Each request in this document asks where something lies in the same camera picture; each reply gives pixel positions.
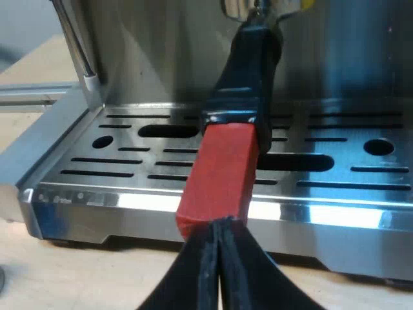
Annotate aluminium rail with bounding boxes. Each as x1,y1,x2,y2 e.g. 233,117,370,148
0,81,80,114

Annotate steel espresso machine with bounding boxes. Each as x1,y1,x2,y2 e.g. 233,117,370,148
15,0,413,282

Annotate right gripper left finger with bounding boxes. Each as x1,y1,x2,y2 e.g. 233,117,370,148
137,218,221,310

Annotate filter holder with red-ended handle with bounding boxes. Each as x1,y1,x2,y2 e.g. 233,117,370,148
176,0,285,242

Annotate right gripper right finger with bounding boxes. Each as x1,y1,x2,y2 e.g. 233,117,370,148
216,216,325,310

